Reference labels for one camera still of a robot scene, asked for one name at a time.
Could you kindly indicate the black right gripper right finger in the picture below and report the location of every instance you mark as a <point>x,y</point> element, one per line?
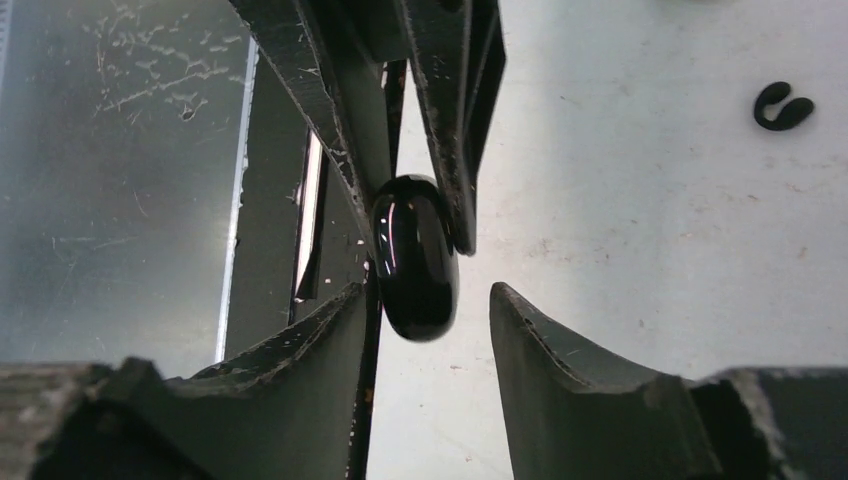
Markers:
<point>575,410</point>

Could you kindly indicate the black bean earbud upper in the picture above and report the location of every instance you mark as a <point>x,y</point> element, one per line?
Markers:
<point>775,111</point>

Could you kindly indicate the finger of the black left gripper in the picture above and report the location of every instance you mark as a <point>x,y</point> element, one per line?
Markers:
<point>458,60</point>
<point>330,57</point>

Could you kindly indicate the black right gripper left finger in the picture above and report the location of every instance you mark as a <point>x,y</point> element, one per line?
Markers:
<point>291,407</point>

